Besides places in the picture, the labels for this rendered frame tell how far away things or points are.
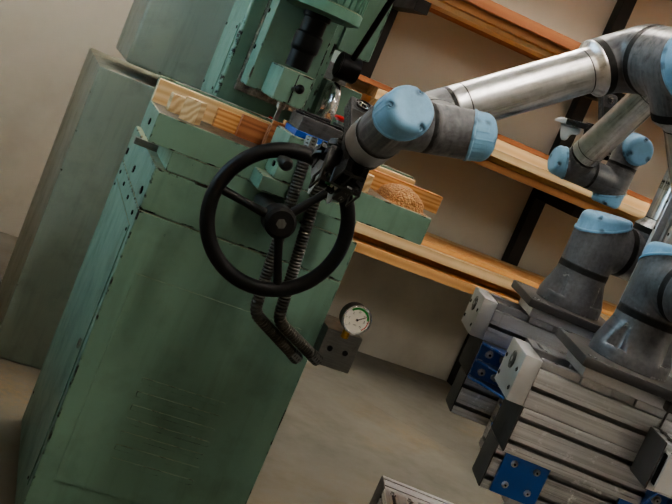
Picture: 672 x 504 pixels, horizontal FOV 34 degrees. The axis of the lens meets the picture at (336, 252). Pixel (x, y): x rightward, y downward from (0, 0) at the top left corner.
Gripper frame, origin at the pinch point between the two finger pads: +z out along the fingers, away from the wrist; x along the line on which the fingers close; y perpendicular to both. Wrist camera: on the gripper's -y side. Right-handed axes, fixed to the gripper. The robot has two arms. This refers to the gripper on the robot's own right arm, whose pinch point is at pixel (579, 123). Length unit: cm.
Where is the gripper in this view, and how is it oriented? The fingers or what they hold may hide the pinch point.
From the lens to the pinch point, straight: 308.7
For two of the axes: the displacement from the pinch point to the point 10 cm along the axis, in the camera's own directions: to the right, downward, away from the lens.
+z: -2.4, -2.5, 9.4
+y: -2.6, 9.5, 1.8
